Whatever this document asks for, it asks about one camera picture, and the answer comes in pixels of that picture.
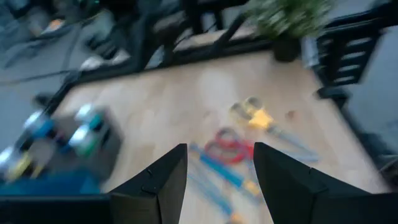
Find potted plant, black pot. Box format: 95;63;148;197
244;0;335;63

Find teal paint bottle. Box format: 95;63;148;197
73;103;106;132

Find red-handled scissors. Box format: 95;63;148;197
202;126;259;166

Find yellow-handled scissors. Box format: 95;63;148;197
228;95;320;163

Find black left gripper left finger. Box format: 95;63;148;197
110;142;188;224

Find blue-handled paintbrush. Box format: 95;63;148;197
188;142;262;197
185;172;246;224

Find green paint bottle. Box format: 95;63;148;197
67;124;101;157

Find grey translucent bin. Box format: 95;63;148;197
0;104;123;184

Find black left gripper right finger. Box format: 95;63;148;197
253;142;371;224

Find blue plastic bin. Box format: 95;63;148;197
0;170;101;196

